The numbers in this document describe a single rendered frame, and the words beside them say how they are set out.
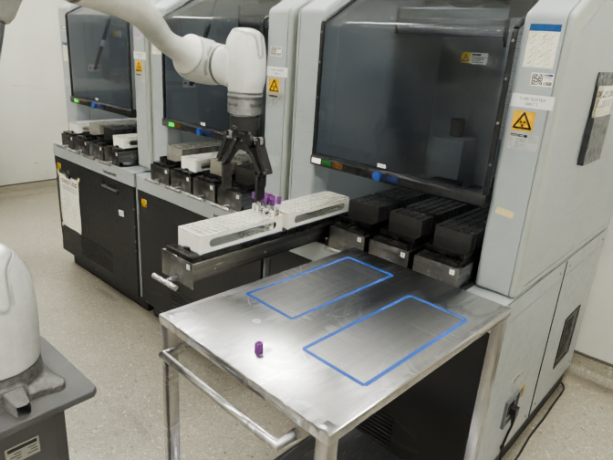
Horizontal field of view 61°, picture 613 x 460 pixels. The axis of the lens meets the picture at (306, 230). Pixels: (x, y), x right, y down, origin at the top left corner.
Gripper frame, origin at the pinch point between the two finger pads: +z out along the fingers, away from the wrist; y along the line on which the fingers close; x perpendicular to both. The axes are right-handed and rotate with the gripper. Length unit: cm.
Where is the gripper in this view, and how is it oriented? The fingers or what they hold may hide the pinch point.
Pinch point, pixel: (242, 190)
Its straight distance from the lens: 144.9
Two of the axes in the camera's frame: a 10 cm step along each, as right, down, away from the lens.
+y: 7.4, 2.7, -6.2
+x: 6.7, -2.0, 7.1
